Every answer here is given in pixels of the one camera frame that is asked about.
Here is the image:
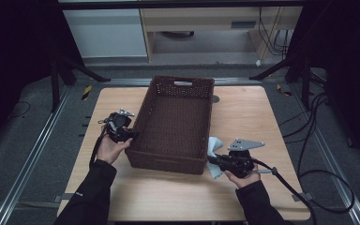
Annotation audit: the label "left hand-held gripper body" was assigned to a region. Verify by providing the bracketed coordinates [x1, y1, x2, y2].
[97, 108, 135, 144]

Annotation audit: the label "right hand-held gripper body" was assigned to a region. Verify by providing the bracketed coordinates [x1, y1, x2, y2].
[226, 138, 266, 179]

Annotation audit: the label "light blue cloth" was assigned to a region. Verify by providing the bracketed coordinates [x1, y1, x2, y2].
[206, 136, 225, 180]

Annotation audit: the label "brown woven basket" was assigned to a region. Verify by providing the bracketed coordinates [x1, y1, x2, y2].
[125, 74, 216, 176]

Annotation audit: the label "person's right hand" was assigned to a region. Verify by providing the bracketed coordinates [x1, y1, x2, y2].
[224, 165, 262, 189]

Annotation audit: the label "person's left hand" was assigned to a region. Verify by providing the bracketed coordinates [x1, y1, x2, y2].
[96, 134, 134, 166]

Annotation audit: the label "black metal stand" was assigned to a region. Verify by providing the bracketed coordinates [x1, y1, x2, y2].
[50, 46, 112, 113]
[248, 46, 313, 111]

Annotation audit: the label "white cabinet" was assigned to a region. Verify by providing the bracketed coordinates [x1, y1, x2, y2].
[63, 8, 148, 59]

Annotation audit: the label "dark object under desk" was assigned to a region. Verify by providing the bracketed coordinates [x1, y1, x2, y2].
[161, 31, 195, 39]

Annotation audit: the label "dark curtain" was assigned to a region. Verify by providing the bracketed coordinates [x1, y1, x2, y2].
[296, 0, 360, 172]
[0, 0, 64, 151]

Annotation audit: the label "grey box under desk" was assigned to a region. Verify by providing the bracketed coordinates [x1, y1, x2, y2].
[231, 21, 257, 30]

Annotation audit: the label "left hand-held gripper black cable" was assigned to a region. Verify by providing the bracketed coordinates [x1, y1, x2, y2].
[88, 117, 111, 167]

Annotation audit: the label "hand-held gripper black cable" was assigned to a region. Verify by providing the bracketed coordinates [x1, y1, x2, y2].
[252, 157, 356, 225]
[88, 117, 111, 167]

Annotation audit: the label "aluminium floor rail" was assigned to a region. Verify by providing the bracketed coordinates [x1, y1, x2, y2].
[289, 83, 360, 225]
[104, 77, 263, 87]
[0, 85, 73, 225]

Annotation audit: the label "right hand-held gripper black cable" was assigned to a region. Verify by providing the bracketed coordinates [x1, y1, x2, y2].
[252, 157, 356, 225]

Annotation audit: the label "grey metal table bracket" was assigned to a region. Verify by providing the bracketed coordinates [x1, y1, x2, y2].
[53, 192, 76, 203]
[292, 191, 315, 202]

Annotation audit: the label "black floor cables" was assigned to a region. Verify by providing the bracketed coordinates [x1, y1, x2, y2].
[277, 92, 329, 176]

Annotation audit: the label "thin black floor cable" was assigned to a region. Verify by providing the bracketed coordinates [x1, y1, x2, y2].
[6, 100, 32, 121]

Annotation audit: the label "hanging black cables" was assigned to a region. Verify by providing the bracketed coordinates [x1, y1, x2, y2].
[257, 7, 293, 57]

